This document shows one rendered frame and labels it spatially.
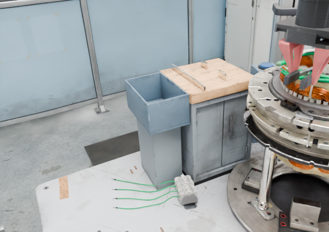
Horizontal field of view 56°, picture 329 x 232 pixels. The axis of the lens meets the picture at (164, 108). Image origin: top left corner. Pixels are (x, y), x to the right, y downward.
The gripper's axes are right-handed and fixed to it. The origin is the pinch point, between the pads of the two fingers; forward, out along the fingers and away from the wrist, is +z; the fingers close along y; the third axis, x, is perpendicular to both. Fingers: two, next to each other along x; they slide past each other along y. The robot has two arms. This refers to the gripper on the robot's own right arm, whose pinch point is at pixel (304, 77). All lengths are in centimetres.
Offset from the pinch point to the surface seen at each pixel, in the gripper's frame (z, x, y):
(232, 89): 11.6, 9.2, -19.9
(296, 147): 13.8, -0.6, 1.3
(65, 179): 39, -24, -54
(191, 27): 54, 179, -180
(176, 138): 23.8, -2.9, -28.0
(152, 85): 14.2, 1.7, -41.3
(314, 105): 6.4, 3.5, 1.5
